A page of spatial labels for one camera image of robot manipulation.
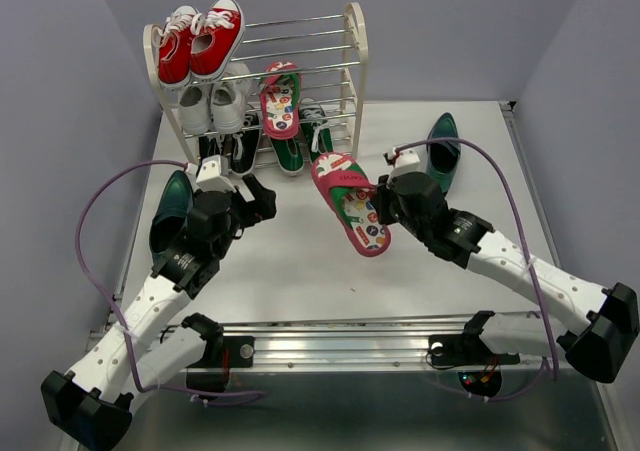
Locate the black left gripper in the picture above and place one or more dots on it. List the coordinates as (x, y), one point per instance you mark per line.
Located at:
(263, 207)

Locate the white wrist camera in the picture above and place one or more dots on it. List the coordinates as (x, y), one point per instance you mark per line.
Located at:
(213, 175)
(402, 162)

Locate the white sneaker right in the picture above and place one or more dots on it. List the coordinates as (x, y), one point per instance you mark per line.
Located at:
(228, 100)

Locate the dark green loafer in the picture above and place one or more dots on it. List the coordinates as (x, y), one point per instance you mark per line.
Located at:
(443, 157)
(175, 203)

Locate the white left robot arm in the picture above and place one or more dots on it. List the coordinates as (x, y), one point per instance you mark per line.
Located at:
(94, 401)

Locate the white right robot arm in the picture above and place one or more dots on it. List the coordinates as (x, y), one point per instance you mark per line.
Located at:
(598, 325)

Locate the pink green sandal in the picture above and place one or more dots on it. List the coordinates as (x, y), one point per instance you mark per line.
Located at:
(348, 192)
(279, 93)

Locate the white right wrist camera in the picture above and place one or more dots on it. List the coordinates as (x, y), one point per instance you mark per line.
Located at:
(402, 162)

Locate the black canvas sneaker left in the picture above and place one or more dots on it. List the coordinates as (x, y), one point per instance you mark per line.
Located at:
(207, 147)

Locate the red canvas sneaker right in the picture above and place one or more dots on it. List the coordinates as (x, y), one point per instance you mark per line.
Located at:
(217, 34)

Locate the white sneaker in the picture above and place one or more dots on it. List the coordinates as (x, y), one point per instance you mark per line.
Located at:
(228, 100)
(194, 109)

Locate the black canvas sneaker right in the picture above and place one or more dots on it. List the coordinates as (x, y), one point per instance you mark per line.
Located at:
(245, 144)

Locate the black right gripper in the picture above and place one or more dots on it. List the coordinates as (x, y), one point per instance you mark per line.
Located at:
(383, 191)

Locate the black canvas sneaker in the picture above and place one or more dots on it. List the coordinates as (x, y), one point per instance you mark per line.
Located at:
(245, 144)
(207, 147)

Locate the aluminium mounting rail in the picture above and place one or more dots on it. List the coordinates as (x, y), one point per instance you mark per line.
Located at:
(487, 339)

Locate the red canvas sneaker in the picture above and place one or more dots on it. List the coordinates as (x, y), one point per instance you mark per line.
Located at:
(217, 34)
(173, 43)

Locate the cream metal shoe rack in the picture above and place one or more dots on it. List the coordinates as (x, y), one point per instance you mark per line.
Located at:
(331, 54)

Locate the white sneaker left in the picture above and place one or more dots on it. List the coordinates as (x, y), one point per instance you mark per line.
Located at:
(194, 109)

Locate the red canvas sneaker left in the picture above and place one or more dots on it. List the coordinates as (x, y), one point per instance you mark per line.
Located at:
(173, 43)

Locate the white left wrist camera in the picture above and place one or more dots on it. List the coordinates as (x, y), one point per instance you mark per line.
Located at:
(213, 175)

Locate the green canvas sneaker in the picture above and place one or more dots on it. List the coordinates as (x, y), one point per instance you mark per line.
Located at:
(288, 154)
(315, 128)

